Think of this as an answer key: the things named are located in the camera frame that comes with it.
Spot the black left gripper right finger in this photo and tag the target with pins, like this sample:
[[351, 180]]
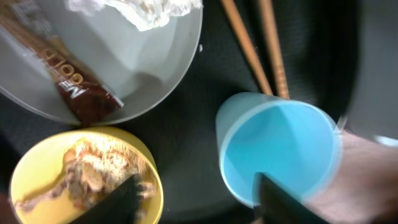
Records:
[[278, 206]]

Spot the left wooden chopstick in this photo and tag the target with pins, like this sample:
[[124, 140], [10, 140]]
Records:
[[245, 42]]

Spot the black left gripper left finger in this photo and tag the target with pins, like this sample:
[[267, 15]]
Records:
[[120, 207]]

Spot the grey plate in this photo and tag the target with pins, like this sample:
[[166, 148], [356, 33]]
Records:
[[140, 67]]

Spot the blue plastic cup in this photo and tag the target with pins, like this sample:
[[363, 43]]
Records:
[[294, 143]]

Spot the crumpled white tissue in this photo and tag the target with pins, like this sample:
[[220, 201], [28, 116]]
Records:
[[144, 14]]

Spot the right wooden chopstick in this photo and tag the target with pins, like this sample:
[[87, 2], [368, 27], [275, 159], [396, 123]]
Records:
[[273, 46]]

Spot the yellow bowl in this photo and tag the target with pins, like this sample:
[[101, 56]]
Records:
[[41, 168]]

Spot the food scraps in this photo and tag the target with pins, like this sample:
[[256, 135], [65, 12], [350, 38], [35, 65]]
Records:
[[92, 169]]

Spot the wooden chopstick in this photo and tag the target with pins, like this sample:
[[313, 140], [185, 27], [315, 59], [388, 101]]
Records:
[[273, 46], [245, 42]]

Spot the brown gold snack wrapper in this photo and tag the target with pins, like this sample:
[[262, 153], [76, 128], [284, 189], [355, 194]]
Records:
[[85, 96]]

